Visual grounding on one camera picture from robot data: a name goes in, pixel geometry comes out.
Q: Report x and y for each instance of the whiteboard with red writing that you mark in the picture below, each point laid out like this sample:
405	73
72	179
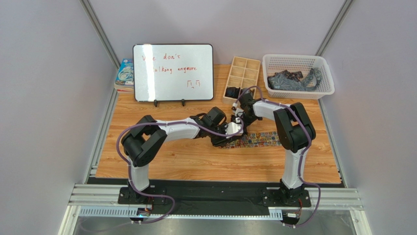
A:
173	72

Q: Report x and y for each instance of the dark patterned tie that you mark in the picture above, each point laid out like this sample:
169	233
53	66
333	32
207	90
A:
296	76

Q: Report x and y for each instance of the colourful patterned tie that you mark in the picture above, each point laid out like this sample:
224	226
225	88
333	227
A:
262	139

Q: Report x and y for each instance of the blue book stack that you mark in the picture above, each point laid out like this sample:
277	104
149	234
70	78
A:
124	82

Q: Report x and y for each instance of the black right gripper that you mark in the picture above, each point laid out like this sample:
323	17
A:
237	120

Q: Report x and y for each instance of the aluminium frame rail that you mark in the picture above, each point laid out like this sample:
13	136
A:
93	209

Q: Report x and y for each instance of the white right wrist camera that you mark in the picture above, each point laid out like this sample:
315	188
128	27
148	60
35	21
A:
236	111

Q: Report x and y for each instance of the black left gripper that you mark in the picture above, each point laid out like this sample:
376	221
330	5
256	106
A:
220	140

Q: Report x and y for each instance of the white plastic basket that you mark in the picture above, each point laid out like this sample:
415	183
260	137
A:
272	63

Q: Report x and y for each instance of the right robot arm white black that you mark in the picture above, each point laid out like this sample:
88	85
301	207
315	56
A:
295	133

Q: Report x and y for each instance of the grey patterned tie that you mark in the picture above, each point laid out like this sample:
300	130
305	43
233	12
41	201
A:
308	84

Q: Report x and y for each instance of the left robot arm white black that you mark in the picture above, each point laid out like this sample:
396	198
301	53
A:
139	144

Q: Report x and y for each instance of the rolled black tie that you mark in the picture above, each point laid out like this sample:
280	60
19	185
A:
232	92

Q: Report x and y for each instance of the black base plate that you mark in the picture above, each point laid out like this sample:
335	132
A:
212	198

